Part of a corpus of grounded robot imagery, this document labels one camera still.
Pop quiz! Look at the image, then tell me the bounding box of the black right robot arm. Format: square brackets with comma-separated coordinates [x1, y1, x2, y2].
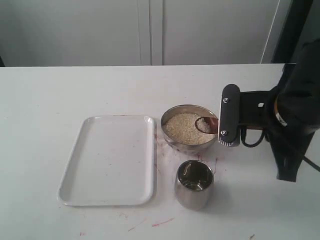
[217, 0, 320, 182]

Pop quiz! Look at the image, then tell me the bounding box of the white cabinet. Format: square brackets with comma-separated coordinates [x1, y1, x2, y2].
[0, 0, 292, 67]

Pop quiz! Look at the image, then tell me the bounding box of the brown wooden spoon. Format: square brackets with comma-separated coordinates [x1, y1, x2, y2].
[195, 116, 219, 134]

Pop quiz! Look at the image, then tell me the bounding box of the stainless steel cup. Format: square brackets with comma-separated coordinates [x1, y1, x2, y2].
[174, 160, 214, 210]

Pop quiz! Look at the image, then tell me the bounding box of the white rectangular plastic tray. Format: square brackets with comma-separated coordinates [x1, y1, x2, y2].
[57, 115, 156, 207]

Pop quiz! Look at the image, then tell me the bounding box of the steel bowl of rice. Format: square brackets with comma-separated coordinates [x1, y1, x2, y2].
[160, 104, 218, 155]

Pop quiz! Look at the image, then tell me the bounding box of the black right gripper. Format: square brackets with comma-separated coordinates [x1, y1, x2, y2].
[218, 84, 287, 147]

